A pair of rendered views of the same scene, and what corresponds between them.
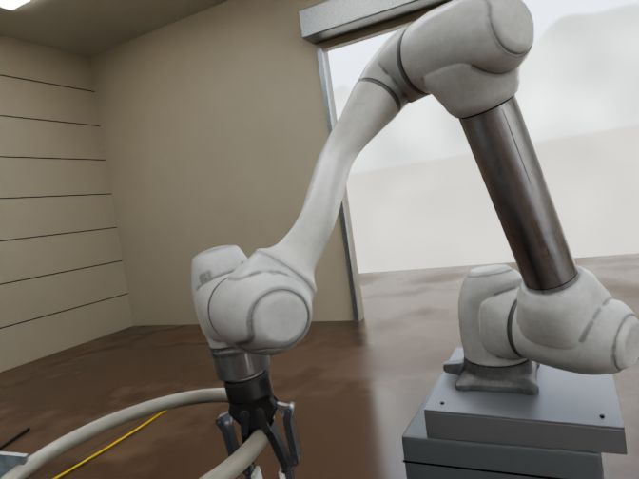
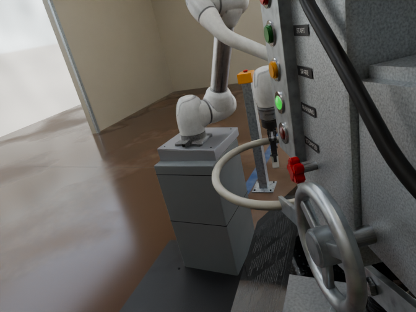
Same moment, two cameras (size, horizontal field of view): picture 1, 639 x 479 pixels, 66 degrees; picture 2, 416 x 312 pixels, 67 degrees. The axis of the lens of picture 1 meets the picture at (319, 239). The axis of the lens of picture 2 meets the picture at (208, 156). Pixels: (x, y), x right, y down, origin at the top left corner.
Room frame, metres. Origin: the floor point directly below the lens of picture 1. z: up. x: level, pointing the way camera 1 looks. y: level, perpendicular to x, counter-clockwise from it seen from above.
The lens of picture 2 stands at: (1.01, 1.43, 1.50)
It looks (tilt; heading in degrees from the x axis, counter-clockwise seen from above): 22 degrees down; 273
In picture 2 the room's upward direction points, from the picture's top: 13 degrees counter-clockwise
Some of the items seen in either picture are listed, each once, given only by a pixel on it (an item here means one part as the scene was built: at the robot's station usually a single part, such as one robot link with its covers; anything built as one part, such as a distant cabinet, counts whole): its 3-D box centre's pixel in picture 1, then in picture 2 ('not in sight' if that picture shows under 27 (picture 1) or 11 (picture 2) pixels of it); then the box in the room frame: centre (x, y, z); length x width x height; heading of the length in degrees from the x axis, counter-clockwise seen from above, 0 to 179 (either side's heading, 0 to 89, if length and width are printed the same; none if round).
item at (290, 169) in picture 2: not in sight; (304, 168); (0.90, 1.03, 1.28); 0.04 x 0.04 x 0.04; 5
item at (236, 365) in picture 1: (242, 357); (268, 111); (0.79, 0.15, 1.11); 0.09 x 0.09 x 0.06
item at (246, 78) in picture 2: not in sight; (255, 133); (0.69, -1.17, 0.54); 0.20 x 0.20 x 1.09; 66
